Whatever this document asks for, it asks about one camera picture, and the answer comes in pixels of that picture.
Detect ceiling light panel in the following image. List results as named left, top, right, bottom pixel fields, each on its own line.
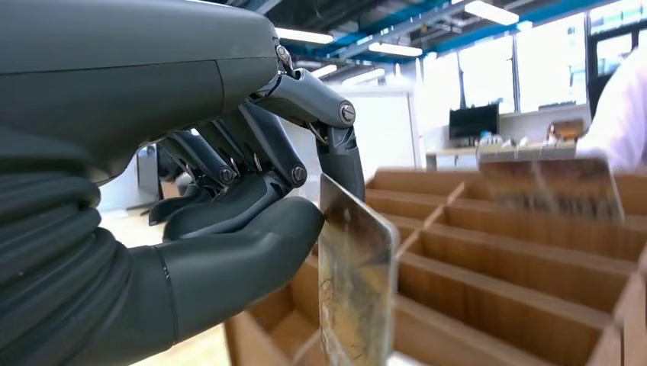
left=367, top=41, right=423, bottom=58
left=463, top=0, right=520, bottom=27
left=310, top=63, right=339, bottom=80
left=275, top=27, right=335, bottom=46
left=342, top=67, right=387, bottom=86

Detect person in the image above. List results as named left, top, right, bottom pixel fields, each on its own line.
left=575, top=46, right=647, bottom=174

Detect brown cardboard box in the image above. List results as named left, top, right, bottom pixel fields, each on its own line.
left=548, top=117, right=587, bottom=143

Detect black computer monitor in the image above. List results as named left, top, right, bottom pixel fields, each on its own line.
left=448, top=103, right=501, bottom=142

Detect grey laptop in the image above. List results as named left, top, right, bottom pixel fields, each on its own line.
left=477, top=156, right=626, bottom=226

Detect wooden compartment card box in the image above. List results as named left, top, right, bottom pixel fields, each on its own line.
left=224, top=166, right=647, bottom=366

